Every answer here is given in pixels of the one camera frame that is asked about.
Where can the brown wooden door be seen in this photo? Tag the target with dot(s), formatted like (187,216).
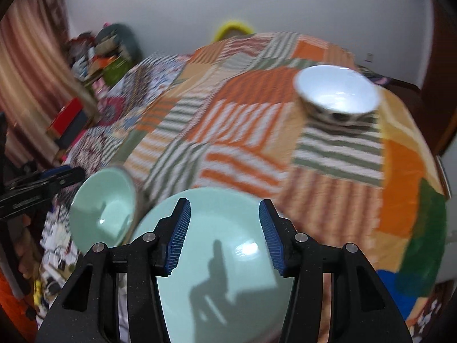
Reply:
(442,78)

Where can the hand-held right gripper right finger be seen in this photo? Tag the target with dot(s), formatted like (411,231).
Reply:
(271,239)

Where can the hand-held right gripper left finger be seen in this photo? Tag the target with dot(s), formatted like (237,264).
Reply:
(178,239)

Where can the green bowl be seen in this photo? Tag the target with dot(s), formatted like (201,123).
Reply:
(100,200)

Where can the brown striped curtain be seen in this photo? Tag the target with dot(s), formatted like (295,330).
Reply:
(32,78)

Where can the orange green striped patchwork blanket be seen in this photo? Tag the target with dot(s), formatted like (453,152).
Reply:
(250,114)

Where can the green plate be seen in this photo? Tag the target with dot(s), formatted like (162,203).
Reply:
(228,221)

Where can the dark blue box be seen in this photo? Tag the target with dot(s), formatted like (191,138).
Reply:
(73,128)

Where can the green box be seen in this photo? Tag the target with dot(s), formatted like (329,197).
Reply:
(116,71)

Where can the red box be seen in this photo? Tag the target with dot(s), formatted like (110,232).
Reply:
(69,112)

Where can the checkered paisley patterned blanket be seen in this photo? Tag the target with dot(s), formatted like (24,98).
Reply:
(107,143)

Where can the white patterned bowl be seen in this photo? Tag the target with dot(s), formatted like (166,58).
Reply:
(335,85)

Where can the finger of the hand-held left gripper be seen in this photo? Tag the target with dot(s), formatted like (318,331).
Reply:
(71,178)
(57,170)

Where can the white wall socket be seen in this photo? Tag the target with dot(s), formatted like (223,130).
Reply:
(369,57)

